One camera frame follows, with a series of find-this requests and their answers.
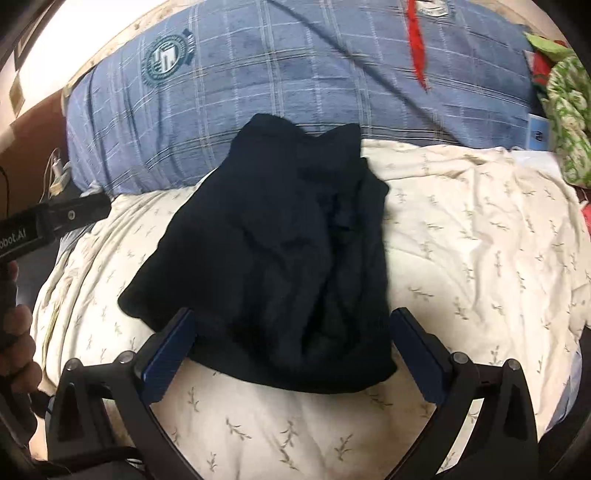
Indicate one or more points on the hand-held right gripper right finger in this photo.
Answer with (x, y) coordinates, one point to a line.
(422, 355)

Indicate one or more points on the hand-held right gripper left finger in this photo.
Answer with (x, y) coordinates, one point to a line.
(168, 355)

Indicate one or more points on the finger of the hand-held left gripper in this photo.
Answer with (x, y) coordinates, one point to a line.
(83, 210)

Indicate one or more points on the dark navy shirt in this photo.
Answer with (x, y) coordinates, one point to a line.
(277, 254)

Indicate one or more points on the person's left hand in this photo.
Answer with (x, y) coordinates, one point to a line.
(23, 360)

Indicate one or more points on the white charger plug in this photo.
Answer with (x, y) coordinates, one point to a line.
(57, 167)

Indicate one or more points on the brown headboard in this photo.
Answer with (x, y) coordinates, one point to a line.
(32, 134)

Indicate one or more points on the white leaf-print bed sheet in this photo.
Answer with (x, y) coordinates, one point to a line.
(485, 254)

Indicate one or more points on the light blue box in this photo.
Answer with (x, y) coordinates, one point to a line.
(538, 131)

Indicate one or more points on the green white printed cloth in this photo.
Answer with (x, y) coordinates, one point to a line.
(570, 106)

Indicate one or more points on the red cloth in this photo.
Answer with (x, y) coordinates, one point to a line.
(540, 69)

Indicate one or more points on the red ribbon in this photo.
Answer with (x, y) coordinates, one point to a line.
(415, 41)

